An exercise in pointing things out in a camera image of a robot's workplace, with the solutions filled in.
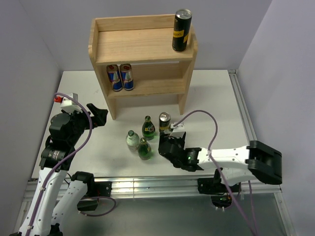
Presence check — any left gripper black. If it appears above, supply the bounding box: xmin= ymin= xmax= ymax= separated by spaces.
xmin=65 ymin=103 xmax=107 ymax=145

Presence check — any black yellow Schweppes can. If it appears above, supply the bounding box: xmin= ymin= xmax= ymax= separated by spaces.
xmin=172 ymin=9 xmax=192 ymax=52

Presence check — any clear glass bottle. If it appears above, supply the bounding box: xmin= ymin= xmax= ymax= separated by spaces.
xmin=164 ymin=126 xmax=173 ymax=134
xmin=126 ymin=130 xmax=140 ymax=152

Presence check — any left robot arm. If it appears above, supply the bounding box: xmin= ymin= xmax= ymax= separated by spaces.
xmin=15 ymin=103 xmax=108 ymax=236

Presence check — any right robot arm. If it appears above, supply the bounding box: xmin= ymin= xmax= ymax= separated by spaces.
xmin=158 ymin=132 xmax=283 ymax=192

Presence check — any wooden two-tier shelf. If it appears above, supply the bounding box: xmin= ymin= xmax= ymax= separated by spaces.
xmin=88 ymin=14 xmax=198 ymax=119

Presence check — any black can on table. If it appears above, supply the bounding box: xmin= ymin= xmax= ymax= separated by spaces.
xmin=158 ymin=112 xmax=171 ymax=133

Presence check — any green bottle rear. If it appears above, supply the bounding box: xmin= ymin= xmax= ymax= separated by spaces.
xmin=142 ymin=116 xmax=156 ymax=141

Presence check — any green bottle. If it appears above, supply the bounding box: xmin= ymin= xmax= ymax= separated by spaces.
xmin=142 ymin=116 xmax=156 ymax=141
xmin=138 ymin=137 xmax=152 ymax=160

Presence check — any green bottle front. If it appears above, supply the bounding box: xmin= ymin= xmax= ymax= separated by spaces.
xmin=138 ymin=137 xmax=152 ymax=160

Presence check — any left Red Bull can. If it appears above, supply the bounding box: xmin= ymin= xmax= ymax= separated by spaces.
xmin=106 ymin=64 xmax=123 ymax=92

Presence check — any red bull can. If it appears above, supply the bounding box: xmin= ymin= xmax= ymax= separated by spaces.
xmin=106 ymin=64 xmax=123 ymax=92
xmin=120 ymin=63 xmax=134 ymax=91

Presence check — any right Red Bull can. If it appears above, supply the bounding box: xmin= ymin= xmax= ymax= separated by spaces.
xmin=120 ymin=63 xmax=134 ymax=91

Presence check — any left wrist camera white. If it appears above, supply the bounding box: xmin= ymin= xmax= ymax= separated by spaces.
xmin=54 ymin=95 xmax=81 ymax=114

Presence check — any aluminium front rail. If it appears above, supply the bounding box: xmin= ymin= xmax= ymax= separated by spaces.
xmin=24 ymin=175 xmax=283 ymax=200

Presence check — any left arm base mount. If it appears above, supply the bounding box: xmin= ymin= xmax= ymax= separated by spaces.
xmin=77 ymin=181 xmax=112 ymax=212

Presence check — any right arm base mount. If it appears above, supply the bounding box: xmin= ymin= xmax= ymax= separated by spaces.
xmin=197 ymin=177 xmax=233 ymax=211

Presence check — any aluminium side rail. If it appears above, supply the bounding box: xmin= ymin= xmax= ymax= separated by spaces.
xmin=228 ymin=70 xmax=257 ymax=141

